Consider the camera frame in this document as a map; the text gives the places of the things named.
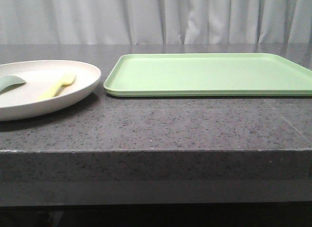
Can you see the yellow plastic fork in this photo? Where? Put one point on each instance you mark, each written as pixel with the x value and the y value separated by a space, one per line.
pixel 65 80

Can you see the light green serving tray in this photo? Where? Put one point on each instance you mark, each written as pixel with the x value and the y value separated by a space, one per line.
pixel 207 74

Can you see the green plastic spoon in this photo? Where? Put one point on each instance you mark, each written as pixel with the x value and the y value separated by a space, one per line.
pixel 10 82

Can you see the cream round plate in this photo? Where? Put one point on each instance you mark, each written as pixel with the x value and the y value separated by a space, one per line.
pixel 22 102

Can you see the white curtain backdrop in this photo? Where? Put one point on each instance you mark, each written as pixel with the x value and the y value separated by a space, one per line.
pixel 155 21

